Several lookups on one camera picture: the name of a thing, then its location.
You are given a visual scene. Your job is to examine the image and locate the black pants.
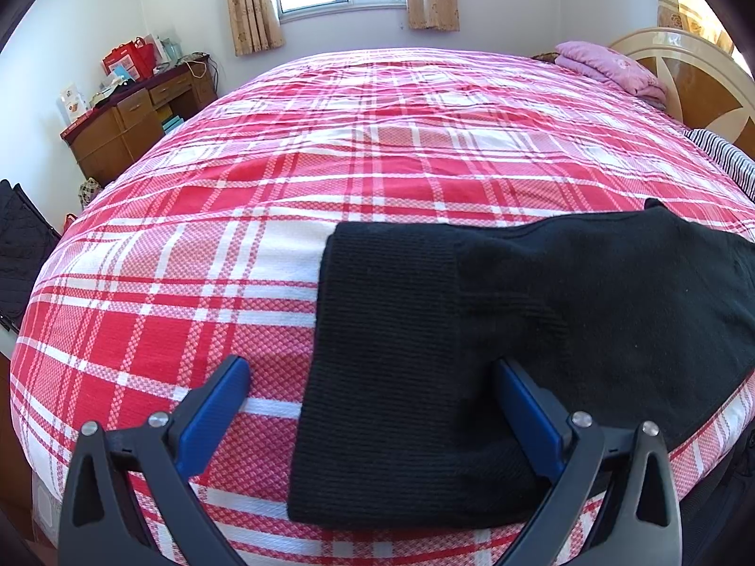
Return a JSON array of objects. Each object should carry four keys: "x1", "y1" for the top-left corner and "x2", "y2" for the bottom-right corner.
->
[{"x1": 286, "y1": 200, "x2": 754, "y2": 530}]

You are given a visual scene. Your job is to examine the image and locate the dark backpack on floor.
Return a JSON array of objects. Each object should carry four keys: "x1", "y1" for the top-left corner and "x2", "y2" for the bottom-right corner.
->
[{"x1": 681, "y1": 423, "x2": 755, "y2": 566}]

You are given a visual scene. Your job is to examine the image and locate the black folding chair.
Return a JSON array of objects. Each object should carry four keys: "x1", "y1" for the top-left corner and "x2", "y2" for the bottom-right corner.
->
[{"x1": 0, "y1": 179, "x2": 60, "y2": 333}]

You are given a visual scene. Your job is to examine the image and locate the red plaid bed sheet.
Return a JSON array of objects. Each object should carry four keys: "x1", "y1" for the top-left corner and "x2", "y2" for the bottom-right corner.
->
[{"x1": 10, "y1": 49, "x2": 754, "y2": 565}]

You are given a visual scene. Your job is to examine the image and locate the patterned paper bag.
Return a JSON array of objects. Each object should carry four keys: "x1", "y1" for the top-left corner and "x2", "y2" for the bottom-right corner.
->
[{"x1": 78, "y1": 178, "x2": 104, "y2": 209}]

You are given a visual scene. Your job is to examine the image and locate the striped grey pillow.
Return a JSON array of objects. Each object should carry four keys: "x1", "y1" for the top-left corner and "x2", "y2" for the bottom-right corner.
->
[{"x1": 685, "y1": 129, "x2": 755, "y2": 200}]

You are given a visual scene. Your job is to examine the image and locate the brown wooden desk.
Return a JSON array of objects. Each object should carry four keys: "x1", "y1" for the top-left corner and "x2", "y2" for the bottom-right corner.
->
[{"x1": 60, "y1": 54, "x2": 218, "y2": 185}]

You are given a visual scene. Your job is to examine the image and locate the teal box under desk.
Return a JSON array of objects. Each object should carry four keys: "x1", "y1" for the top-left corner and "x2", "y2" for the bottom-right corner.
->
[{"x1": 162, "y1": 115, "x2": 185, "y2": 134}]

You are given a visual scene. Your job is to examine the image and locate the white greeting card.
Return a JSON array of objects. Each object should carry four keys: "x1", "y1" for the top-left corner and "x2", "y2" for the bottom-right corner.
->
[{"x1": 59, "y1": 83, "x2": 90, "y2": 125}]

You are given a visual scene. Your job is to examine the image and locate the cream and brown headboard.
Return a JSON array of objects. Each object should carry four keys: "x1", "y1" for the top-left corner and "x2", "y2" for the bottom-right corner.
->
[{"x1": 611, "y1": 27, "x2": 755, "y2": 156}]

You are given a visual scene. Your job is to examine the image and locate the folded pink blanket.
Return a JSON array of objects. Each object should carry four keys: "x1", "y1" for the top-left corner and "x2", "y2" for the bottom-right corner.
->
[{"x1": 555, "y1": 41, "x2": 667, "y2": 110}]

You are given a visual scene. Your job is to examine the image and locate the red gift bag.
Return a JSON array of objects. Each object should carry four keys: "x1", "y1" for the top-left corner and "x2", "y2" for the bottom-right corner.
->
[{"x1": 102, "y1": 37, "x2": 156, "y2": 82}]

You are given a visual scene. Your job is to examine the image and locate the yellow side curtain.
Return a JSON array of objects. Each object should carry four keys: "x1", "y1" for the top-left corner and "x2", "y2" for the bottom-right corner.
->
[{"x1": 658, "y1": 0, "x2": 735, "y2": 55}]

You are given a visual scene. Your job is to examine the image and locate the left beige curtain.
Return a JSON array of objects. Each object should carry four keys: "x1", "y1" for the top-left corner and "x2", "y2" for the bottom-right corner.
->
[{"x1": 226, "y1": 0, "x2": 284, "y2": 56}]

